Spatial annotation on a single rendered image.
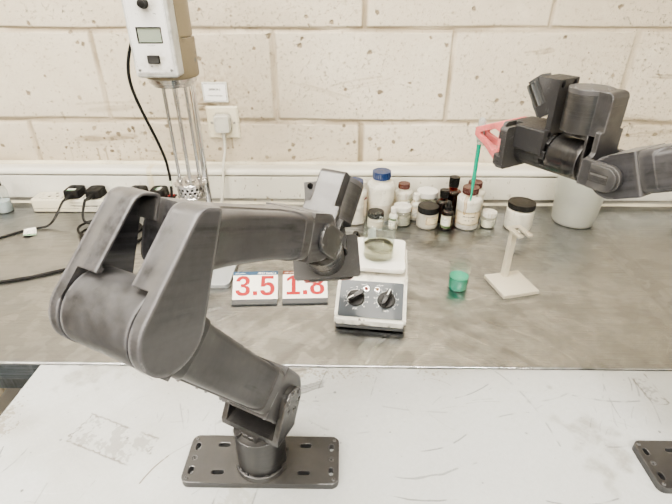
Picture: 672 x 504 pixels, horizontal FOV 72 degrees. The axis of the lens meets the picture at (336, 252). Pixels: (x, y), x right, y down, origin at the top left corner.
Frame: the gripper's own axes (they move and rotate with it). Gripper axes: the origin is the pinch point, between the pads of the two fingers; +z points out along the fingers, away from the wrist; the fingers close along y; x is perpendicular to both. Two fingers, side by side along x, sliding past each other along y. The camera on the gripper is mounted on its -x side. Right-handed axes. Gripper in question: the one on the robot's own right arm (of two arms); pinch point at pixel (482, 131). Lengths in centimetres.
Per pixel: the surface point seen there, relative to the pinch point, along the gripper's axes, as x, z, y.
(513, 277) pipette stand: 32.1, -3.7, -11.8
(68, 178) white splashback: 24, 88, 64
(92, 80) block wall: -2, 85, 52
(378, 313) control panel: 29.3, -1.6, 21.9
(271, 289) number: 30.8, 17.7, 34.4
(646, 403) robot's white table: 33.4, -36.9, -2.7
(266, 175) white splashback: 23, 59, 17
